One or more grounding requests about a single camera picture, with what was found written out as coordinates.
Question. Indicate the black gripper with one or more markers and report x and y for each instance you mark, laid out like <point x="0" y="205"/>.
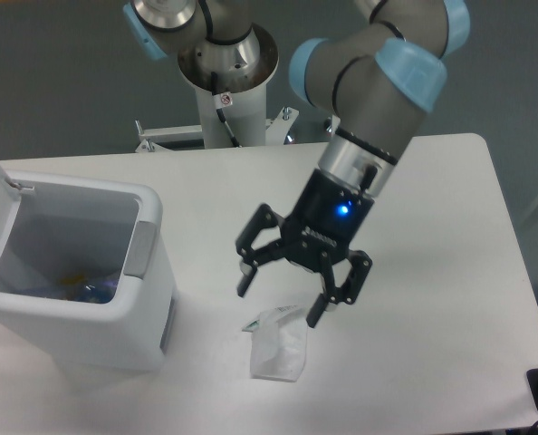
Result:
<point x="328" y="222"/>

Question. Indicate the white plastic wrapper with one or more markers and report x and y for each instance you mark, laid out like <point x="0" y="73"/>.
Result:
<point x="279" y="343"/>

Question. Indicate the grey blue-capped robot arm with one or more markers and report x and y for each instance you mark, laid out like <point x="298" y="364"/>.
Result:
<point x="380" y="83"/>

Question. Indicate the colourful trash inside can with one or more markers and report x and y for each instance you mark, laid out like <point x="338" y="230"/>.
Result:
<point x="81" y="289"/>

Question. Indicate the white trash can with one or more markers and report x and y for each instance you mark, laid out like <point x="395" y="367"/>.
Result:
<point x="70" y="227"/>

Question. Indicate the white metal base frame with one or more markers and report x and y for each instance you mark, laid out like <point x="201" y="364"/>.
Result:
<point x="286" y="128"/>

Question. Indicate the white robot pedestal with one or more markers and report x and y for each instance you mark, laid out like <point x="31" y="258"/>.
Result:
<point x="230" y="80"/>

